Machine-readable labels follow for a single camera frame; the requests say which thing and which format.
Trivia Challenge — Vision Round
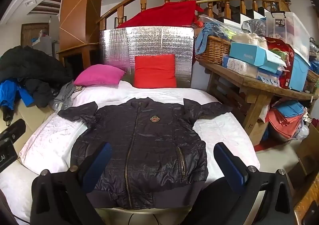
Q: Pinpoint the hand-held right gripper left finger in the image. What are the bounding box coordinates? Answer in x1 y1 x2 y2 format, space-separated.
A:
30 142 112 225

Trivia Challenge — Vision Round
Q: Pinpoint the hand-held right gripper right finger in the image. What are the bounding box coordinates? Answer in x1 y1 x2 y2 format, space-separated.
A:
186 142 297 225

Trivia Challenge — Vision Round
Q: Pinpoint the black quilted jacket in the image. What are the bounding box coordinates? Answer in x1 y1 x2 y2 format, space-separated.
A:
57 97 233 210

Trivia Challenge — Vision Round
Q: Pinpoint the pale pink embossed blanket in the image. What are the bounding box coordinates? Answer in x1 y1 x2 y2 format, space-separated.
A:
19 81 261 174

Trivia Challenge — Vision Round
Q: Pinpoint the white bed sheet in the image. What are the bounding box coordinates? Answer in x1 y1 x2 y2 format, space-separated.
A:
0 160 75 225

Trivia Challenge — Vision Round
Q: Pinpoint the blue jacket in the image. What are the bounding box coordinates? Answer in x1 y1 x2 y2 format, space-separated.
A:
0 79 34 111

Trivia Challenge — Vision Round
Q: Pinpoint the folded orange blue fabric pile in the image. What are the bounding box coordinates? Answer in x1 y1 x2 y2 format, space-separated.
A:
268 109 308 141

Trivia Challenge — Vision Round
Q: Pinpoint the grey cloth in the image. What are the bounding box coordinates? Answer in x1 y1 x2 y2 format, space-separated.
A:
51 81 80 111

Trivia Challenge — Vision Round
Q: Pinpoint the translucent plastic bag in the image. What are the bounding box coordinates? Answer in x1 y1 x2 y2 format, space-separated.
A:
295 125 310 141

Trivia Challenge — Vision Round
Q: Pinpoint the blue folded cloth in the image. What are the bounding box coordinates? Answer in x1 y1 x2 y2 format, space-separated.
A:
273 100 304 118

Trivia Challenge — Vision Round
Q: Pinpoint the large cardboard box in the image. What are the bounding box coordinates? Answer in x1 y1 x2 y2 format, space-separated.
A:
296 123 319 173

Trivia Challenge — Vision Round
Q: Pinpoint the wooden table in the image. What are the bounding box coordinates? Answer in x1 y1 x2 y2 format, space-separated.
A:
197 59 319 146

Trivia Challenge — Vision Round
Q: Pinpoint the pile of black coats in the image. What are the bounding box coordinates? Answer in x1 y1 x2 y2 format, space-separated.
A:
0 46 73 108

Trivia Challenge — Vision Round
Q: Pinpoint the magenta pillow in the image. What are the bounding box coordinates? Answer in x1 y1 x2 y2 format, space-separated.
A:
73 64 125 87

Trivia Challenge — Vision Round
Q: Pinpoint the blue white tissue pack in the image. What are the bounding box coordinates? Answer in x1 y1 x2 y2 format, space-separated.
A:
257 68 283 87

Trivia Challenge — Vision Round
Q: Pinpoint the toilet paper pack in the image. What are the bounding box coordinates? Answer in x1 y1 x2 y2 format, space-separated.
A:
223 55 258 78

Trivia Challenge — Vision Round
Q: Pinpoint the red pillow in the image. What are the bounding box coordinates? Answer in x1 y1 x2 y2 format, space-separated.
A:
134 54 177 89

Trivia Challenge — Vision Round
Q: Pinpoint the grey refrigerator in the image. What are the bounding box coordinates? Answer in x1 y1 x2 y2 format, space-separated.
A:
32 37 60 59

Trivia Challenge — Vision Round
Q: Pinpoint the light blue cardboard box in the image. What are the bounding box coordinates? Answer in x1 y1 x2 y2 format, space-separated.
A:
229 42 281 73

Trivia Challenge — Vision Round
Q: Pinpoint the red box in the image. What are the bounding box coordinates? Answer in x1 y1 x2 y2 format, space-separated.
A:
264 37 296 89

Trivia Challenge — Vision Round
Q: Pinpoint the blue plastic bin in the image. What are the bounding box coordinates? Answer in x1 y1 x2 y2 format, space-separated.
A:
289 49 311 92

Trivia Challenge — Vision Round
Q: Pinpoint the wicker basket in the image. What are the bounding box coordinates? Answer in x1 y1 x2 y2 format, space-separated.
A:
194 36 232 66

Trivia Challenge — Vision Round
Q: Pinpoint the wooden door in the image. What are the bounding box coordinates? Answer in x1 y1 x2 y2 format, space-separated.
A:
21 23 50 48

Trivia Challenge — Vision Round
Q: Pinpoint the plastic bag with beige contents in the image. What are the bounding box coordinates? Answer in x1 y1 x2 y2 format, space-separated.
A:
232 32 268 49

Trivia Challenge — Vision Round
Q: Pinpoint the silver foil insulation panel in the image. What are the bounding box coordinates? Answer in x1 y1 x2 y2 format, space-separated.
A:
100 25 195 88

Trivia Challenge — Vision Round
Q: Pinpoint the clear plastic bag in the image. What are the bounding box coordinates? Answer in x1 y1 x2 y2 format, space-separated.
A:
197 14 245 38

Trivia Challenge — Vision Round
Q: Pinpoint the dark plastic bag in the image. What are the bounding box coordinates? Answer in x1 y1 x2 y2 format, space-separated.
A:
242 19 267 37

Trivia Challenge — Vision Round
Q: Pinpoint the clear plastic storage box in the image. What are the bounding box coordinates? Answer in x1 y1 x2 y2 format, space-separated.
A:
265 11 311 58

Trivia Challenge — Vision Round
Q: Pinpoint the brown wooden column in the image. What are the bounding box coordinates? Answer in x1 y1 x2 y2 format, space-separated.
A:
58 0 107 71

